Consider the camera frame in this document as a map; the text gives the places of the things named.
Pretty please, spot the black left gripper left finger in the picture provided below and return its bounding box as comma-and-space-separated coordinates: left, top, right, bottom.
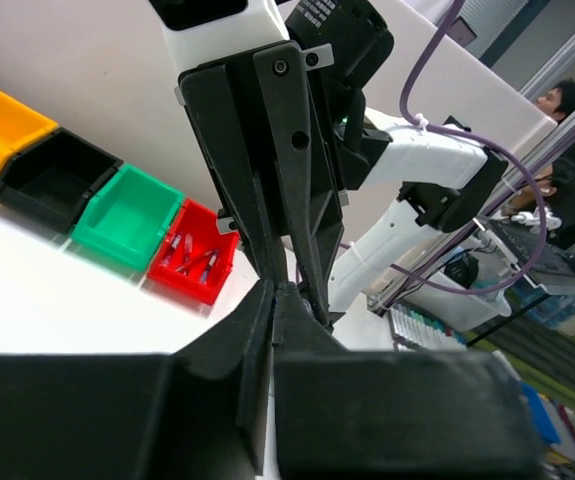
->
0, 280, 273, 479

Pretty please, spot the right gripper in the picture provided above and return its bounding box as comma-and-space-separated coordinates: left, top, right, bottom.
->
178, 1, 394, 325

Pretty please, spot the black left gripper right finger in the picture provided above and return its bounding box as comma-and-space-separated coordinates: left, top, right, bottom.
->
273, 283, 543, 479

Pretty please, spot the red gel pen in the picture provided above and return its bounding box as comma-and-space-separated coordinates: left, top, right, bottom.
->
176, 250, 213, 274

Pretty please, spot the blue capped pen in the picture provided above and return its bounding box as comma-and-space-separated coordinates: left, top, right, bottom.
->
199, 249, 219, 284

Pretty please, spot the dark red capped pen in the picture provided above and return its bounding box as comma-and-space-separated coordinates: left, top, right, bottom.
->
161, 233, 182, 266

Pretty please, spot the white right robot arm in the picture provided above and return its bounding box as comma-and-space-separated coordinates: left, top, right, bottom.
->
154, 1, 541, 479

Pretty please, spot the red bin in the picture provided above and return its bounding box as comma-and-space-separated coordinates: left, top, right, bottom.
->
147, 199, 239, 306

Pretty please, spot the green bin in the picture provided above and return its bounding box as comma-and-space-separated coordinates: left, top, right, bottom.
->
71, 165, 185, 272

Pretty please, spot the black bin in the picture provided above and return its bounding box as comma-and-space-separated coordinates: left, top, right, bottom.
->
0, 128, 123, 234

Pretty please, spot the person in background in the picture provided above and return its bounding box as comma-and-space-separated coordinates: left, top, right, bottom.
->
534, 78, 575, 124

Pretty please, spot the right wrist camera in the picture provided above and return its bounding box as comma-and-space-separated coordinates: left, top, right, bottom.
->
150, 0, 289, 74

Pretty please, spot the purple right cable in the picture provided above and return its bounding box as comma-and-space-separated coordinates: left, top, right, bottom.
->
391, 0, 551, 294

